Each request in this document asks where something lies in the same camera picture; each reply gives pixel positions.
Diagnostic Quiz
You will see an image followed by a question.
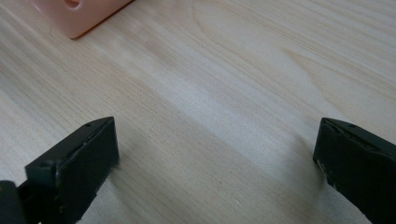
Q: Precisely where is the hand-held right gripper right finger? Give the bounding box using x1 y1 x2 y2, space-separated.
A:
312 117 396 224

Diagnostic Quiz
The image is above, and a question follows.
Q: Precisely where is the pink plastic container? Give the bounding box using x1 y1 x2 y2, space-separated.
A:
31 0 135 40

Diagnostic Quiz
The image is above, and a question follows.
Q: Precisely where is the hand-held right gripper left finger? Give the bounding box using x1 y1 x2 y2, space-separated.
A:
18 116 120 224

